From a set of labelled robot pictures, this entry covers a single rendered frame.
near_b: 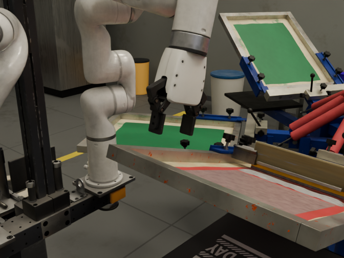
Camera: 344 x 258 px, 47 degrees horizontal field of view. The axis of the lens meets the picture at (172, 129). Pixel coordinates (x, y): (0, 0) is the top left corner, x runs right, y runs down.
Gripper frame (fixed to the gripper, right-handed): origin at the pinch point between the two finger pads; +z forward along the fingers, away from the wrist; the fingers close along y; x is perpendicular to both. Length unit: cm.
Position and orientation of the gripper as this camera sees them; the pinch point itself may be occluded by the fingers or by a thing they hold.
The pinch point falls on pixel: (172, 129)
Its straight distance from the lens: 77.1
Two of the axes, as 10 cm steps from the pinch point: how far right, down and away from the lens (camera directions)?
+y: -6.5, -0.4, -7.6
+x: 7.3, 2.3, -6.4
